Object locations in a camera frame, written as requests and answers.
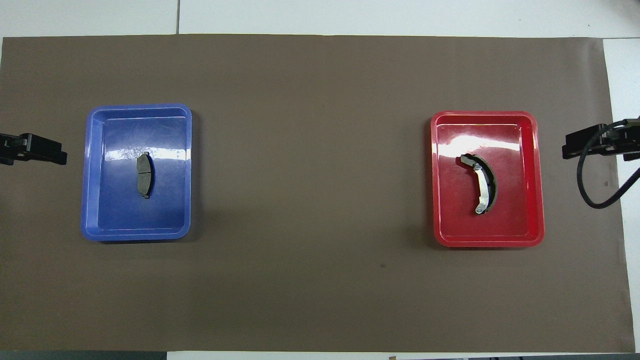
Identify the blue plastic tray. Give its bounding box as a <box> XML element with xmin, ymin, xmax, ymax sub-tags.
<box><xmin>81</xmin><ymin>103</ymin><xmax>193</xmax><ymax>243</ymax></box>

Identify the brown table mat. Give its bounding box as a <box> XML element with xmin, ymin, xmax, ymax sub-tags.
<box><xmin>0</xmin><ymin>34</ymin><xmax>636</xmax><ymax>353</ymax></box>

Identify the dark brake pad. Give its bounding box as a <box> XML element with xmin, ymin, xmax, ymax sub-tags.
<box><xmin>136</xmin><ymin>151</ymin><xmax>153</xmax><ymax>200</ymax></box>

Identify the dark curved small object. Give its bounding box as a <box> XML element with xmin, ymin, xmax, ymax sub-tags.
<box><xmin>459</xmin><ymin>154</ymin><xmax>498</xmax><ymax>216</ymax></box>

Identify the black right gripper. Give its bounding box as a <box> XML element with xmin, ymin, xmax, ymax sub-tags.
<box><xmin>561</xmin><ymin>118</ymin><xmax>640</xmax><ymax>162</ymax></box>

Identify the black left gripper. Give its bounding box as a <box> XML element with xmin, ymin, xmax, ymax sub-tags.
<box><xmin>0</xmin><ymin>132</ymin><xmax>68</xmax><ymax>166</ymax></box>

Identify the red plastic tray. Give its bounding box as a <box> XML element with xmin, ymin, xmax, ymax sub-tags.
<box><xmin>430</xmin><ymin>110</ymin><xmax>546</xmax><ymax>248</ymax></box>

